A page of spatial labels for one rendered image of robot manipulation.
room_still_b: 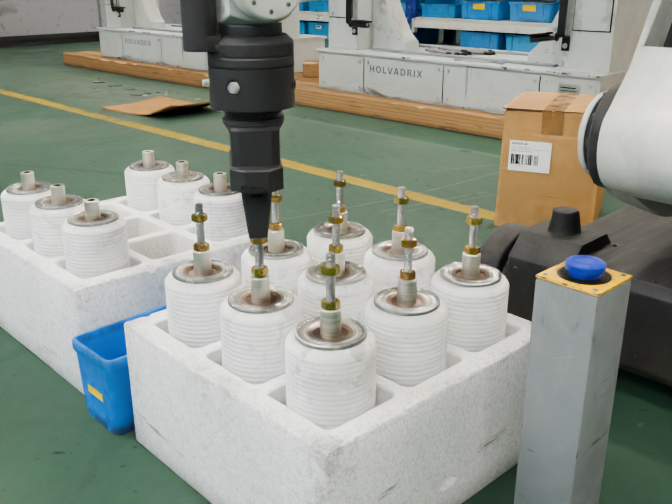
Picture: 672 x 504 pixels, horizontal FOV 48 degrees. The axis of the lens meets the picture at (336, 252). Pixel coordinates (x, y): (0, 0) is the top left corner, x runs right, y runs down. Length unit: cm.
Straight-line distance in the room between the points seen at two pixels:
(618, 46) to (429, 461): 228
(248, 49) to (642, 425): 76
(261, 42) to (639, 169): 50
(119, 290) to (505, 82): 217
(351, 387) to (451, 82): 253
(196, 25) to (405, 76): 264
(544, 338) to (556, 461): 14
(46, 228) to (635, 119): 88
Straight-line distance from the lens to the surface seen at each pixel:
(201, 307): 93
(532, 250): 124
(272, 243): 101
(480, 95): 314
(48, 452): 112
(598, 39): 295
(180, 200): 138
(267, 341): 84
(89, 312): 116
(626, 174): 102
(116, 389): 108
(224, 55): 77
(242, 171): 76
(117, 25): 537
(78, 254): 119
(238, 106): 77
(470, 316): 92
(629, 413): 121
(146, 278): 119
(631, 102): 102
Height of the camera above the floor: 60
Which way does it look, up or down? 20 degrees down
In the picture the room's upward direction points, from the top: straight up
